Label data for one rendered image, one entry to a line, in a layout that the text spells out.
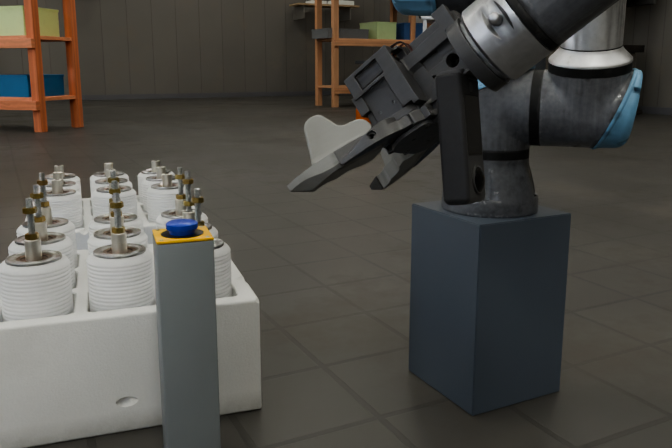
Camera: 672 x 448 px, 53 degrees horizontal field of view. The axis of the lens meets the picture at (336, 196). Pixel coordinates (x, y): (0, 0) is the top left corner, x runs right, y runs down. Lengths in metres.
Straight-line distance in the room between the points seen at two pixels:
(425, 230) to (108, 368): 0.52
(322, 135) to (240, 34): 11.73
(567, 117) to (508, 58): 0.46
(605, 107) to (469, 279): 0.31
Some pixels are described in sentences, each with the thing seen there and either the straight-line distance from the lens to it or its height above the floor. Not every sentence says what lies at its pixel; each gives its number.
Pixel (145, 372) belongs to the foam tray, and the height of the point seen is 0.09.
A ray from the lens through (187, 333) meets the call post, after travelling 0.89.
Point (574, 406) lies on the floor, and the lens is 1.17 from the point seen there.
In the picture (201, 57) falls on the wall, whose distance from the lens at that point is 12.10.
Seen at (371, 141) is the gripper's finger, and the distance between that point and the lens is 0.58.
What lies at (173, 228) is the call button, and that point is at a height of 0.33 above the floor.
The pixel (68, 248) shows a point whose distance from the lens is 1.16.
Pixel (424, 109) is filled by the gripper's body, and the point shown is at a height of 0.49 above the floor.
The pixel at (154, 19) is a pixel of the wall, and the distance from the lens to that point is 11.94.
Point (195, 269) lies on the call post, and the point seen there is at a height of 0.28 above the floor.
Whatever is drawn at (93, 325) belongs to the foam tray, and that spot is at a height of 0.17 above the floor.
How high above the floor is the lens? 0.52
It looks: 11 degrees down
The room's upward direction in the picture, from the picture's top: straight up
